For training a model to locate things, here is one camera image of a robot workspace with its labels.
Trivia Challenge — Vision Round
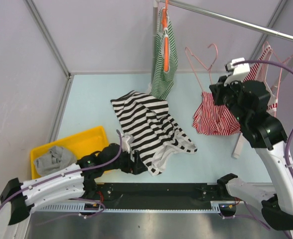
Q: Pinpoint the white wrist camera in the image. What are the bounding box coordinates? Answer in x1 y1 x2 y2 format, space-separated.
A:
224 57 250 86
122 134 134 153

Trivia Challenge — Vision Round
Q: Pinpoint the grey cloth garment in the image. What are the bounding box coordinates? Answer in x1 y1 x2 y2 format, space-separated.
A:
33 146 77 177

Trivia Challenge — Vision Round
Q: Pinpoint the green white striped tank top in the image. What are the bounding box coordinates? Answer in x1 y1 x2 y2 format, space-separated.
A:
150 7 178 100

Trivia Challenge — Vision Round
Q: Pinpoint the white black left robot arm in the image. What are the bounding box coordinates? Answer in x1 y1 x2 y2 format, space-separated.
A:
0 143 147 226

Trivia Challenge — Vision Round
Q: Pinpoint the pink hanger under red top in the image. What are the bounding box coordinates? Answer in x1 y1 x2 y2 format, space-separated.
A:
267 33 293 119

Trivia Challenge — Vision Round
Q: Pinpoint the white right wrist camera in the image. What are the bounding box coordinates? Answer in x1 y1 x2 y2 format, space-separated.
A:
224 57 250 86

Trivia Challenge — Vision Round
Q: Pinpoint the metal clothes rail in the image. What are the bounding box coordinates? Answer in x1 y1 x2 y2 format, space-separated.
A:
168 0 293 42

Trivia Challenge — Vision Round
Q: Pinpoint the red white striped tank top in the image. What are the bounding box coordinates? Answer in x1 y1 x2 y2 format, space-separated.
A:
191 41 279 136

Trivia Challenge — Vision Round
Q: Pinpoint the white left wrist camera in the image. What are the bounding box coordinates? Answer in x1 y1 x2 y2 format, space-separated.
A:
122 134 134 153

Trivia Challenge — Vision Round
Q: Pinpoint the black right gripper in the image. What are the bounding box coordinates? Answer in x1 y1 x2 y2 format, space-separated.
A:
210 74 249 124

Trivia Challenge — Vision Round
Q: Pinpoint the pink wire hanger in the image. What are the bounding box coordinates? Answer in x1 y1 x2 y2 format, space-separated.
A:
184 43 218 92

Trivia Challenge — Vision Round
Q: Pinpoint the orange plastic hanger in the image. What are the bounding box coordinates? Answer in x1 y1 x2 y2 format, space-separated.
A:
161 0 169 72

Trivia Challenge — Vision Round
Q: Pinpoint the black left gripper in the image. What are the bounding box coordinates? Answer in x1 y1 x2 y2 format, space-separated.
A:
104 147 147 174

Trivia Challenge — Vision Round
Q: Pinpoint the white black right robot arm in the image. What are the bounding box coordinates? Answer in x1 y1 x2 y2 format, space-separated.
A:
209 76 293 231

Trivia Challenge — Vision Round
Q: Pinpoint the yellow plastic bin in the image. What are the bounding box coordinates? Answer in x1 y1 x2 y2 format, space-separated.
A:
30 126 109 179

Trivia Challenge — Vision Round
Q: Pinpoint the white slotted cable duct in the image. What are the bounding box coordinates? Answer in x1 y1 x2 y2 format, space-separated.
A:
37 200 238 213

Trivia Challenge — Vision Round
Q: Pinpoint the black white striped tank top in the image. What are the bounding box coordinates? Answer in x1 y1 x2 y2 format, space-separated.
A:
111 91 197 176

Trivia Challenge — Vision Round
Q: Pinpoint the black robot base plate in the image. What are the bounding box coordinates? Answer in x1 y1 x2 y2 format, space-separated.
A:
69 183 239 217

